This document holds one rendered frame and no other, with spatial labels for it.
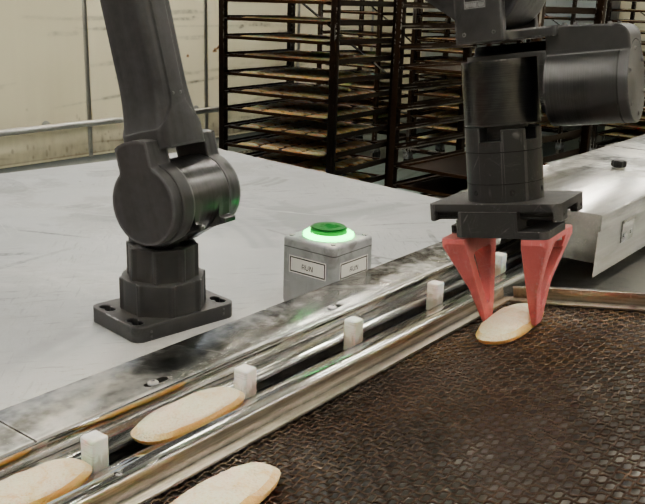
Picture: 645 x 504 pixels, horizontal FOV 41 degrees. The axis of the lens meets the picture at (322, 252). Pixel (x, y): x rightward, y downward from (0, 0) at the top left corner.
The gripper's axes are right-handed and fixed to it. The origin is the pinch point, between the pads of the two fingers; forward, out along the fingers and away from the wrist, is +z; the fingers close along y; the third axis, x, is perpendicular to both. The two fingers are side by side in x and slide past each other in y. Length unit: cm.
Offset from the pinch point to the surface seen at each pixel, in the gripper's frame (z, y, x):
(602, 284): 7.7, -2.7, 39.6
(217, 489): 0.1, -3.4, -33.0
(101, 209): -3, -75, 30
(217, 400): 2.8, -15.9, -17.7
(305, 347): 3.3, -17.2, -3.8
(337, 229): -3.6, -23.7, 13.8
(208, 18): -74, -395, 466
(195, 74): -34, -403, 452
